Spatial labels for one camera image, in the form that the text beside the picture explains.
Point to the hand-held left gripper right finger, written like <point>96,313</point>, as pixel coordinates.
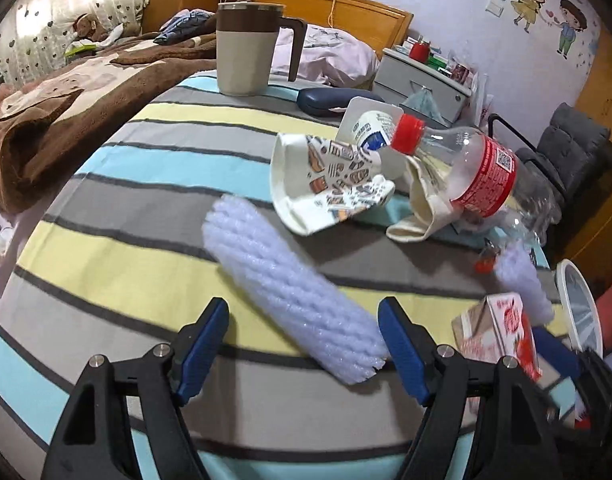
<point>403,350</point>

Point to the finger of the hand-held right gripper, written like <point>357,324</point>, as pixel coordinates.
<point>556,355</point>

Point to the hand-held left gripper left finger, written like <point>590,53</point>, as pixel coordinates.
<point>205,345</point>

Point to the red and white milk carton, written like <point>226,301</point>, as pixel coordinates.
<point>491,335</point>

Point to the white trash bin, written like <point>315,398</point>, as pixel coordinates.
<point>568,280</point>

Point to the small white foam net sleeve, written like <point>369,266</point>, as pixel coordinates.
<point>523,275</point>

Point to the large white foam net sleeve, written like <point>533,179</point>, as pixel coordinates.
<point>291,280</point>

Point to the beige paper cup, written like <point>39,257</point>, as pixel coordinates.
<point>426,210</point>

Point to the crushed printed paper cup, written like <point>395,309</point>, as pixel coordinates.
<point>331,180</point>

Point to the clear plastic bottle red cap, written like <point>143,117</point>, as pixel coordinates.
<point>481,170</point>

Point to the small red wrapper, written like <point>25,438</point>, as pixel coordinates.
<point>482,264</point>

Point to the striped tablecloth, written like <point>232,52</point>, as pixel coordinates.
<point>135,240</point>

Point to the grey folding chair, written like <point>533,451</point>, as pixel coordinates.
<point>571,150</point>

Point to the white yogurt cup blue label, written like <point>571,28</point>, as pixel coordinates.
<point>368,127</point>

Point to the teal plastic bag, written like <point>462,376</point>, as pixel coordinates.
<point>426,105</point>

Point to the dark blue glasses case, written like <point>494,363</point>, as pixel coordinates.
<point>321,100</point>

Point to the white plastic bag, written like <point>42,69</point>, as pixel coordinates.
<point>482,97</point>

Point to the grey nightstand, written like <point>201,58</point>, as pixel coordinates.
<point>411,80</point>

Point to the brown plush blanket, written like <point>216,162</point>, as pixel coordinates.
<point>60,105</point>

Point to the beige and brown lidded mug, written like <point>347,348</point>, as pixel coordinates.
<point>243,55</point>

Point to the red jar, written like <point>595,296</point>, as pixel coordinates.
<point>419,51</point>

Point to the pink duvet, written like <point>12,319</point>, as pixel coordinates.
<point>331,55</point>

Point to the blue clothing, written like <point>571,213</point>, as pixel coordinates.
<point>185,25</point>

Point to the wooden headboard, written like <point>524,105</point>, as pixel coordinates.
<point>356,12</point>

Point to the brown plush toy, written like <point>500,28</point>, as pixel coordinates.
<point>88,25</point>

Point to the heart print curtain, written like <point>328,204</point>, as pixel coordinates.
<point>60,0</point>

